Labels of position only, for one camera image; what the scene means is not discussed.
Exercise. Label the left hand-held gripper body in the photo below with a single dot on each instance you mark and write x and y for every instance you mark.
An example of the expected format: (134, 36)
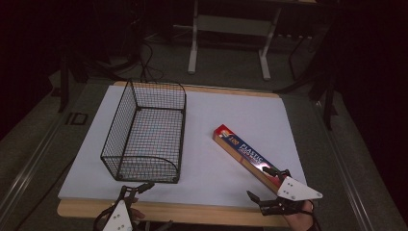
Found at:
(119, 218)

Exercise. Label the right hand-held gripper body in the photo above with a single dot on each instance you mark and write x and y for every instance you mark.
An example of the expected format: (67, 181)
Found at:
(296, 191)

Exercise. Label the long blue plastic wrap box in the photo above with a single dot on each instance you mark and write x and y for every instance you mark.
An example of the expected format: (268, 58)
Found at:
(243, 152)

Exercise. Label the person's left hand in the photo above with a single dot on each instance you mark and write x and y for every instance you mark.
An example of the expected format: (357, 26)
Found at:
(137, 214)

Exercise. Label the person's right hand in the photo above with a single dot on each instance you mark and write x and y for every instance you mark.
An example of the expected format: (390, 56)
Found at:
(300, 221)

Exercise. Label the white table mat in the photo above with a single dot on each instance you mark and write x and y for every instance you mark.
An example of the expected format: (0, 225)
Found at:
(218, 128)

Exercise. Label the black square floor plate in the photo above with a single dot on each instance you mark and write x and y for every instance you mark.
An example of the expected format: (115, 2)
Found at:
(77, 118)

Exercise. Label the black stand leg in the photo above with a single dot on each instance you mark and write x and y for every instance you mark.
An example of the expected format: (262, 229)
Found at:
(63, 83)
(328, 102)

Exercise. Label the white metal desk frame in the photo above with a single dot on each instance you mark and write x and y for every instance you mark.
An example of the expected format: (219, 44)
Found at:
(231, 25)

